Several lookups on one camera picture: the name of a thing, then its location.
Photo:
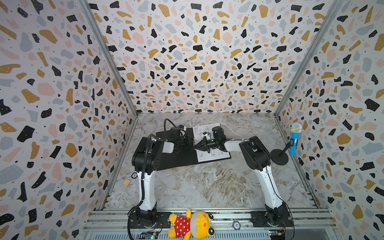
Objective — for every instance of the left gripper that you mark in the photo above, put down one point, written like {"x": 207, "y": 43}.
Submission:
{"x": 186, "y": 137}

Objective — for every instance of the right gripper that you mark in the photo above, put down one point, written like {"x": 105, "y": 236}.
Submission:
{"x": 207, "y": 144}

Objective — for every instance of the paper with technical drawings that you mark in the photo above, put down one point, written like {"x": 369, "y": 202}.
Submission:
{"x": 213, "y": 155}

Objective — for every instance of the orange folder black inside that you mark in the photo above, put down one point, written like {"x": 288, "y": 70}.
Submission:
{"x": 186, "y": 157}

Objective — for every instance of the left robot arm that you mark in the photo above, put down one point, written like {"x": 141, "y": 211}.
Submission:
{"x": 153, "y": 154}

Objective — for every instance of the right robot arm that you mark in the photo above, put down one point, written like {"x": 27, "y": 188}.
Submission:
{"x": 259, "y": 159}

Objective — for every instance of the small wooden block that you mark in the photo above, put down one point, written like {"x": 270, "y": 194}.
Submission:
{"x": 126, "y": 182}

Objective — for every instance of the yellow plush toy red dress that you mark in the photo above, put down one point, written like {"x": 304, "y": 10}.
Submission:
{"x": 195, "y": 225}

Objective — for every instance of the blue toy microphone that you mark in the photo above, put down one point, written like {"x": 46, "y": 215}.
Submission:
{"x": 296, "y": 129}

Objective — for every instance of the green circuit board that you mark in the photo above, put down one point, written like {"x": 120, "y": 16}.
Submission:
{"x": 148, "y": 236}

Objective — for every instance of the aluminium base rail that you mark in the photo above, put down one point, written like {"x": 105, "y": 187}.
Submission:
{"x": 227, "y": 224}

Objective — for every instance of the right circuit board with wires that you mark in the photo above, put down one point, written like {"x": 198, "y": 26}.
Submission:
{"x": 277, "y": 235}

